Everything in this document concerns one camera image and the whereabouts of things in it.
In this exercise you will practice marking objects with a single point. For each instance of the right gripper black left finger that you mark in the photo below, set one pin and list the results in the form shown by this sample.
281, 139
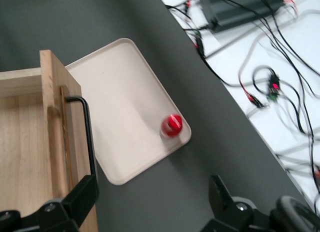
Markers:
80, 194

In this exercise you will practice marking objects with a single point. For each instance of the red-capped small bottle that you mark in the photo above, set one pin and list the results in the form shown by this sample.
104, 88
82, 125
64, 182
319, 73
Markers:
172, 124

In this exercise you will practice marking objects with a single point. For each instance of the beige plastic tray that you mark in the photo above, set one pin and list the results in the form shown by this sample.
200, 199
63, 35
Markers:
120, 104

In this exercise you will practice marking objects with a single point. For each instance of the small circuit board with led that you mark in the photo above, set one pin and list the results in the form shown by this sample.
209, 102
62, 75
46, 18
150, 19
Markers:
273, 88

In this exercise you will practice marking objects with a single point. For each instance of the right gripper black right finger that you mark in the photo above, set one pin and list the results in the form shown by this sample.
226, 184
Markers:
225, 207

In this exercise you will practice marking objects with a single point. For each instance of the black power supply box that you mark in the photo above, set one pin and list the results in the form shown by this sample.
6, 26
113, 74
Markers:
237, 7

